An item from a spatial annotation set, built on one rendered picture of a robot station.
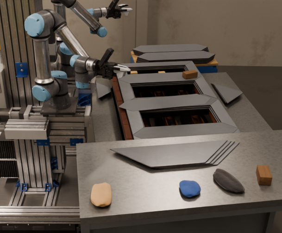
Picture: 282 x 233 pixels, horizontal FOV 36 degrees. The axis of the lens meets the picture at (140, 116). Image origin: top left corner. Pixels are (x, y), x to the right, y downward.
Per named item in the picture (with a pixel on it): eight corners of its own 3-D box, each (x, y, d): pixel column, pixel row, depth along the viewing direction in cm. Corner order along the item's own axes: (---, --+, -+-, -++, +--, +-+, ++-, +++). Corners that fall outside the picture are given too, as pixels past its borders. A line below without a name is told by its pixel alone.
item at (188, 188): (176, 183, 212) (177, 178, 210) (196, 181, 213) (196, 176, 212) (183, 199, 202) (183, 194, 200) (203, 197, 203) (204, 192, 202)
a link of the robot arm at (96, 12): (85, 18, 329) (84, 7, 325) (98, 16, 334) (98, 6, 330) (89, 21, 323) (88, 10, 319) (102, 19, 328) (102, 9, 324)
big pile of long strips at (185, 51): (206, 48, 447) (206, 43, 445) (218, 63, 413) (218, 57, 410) (130, 51, 436) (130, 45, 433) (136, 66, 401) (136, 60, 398)
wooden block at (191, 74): (193, 74, 375) (194, 69, 373) (197, 77, 371) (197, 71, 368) (182, 76, 371) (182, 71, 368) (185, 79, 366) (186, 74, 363)
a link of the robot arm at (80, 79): (94, 83, 255) (93, 66, 250) (84, 91, 246) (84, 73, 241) (83, 81, 258) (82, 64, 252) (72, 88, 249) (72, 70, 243)
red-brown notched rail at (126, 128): (113, 70, 398) (112, 64, 395) (140, 178, 260) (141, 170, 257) (108, 70, 398) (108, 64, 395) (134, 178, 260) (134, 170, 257)
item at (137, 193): (290, 134, 262) (291, 129, 260) (346, 199, 211) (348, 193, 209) (76, 149, 242) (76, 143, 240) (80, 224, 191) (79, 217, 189)
